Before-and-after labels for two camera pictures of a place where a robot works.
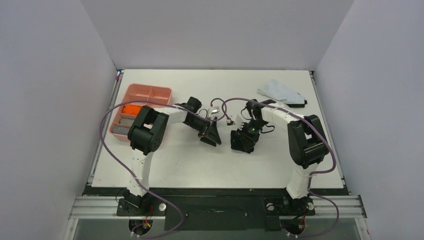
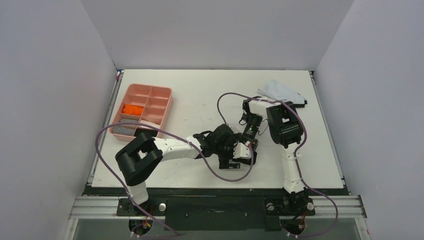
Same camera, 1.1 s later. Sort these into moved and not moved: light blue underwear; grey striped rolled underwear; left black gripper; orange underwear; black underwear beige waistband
Moved: black underwear beige waistband; left black gripper
Not moved: light blue underwear; grey striped rolled underwear; orange underwear
